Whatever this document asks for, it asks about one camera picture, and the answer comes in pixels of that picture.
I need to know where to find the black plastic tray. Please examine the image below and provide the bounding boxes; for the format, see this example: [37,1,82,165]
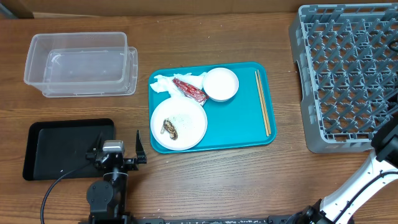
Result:
[22,118,116,181]

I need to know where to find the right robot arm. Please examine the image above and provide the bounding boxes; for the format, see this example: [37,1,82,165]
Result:
[287,113,397,224]

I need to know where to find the teal serving tray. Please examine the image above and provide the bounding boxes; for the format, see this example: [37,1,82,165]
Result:
[148,62,277,152]

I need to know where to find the crumpled white napkin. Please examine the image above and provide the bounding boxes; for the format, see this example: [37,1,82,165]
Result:
[150,72,206,97]

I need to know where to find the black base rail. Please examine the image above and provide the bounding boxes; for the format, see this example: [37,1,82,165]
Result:
[131,215,291,224]

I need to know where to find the white round plate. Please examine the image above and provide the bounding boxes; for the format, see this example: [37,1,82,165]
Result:
[150,96,208,151]

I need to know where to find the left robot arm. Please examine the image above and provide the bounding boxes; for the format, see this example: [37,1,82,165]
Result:
[85,133,147,223]

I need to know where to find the red snack wrapper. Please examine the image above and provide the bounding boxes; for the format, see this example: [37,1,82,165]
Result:
[172,78,209,106]

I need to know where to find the white shallow bowl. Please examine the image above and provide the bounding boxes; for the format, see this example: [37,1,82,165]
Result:
[203,67,239,102]

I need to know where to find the clear plastic bin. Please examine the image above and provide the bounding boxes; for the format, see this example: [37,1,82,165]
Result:
[24,32,138,98]

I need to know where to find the grey dishwasher rack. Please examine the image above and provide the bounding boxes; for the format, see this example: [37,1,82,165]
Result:
[289,3,397,153]

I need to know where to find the brown food scrap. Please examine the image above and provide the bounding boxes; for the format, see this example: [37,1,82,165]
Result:
[160,119,178,140]

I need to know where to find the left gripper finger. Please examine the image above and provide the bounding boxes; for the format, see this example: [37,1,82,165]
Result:
[136,130,147,164]
[88,132,103,153]

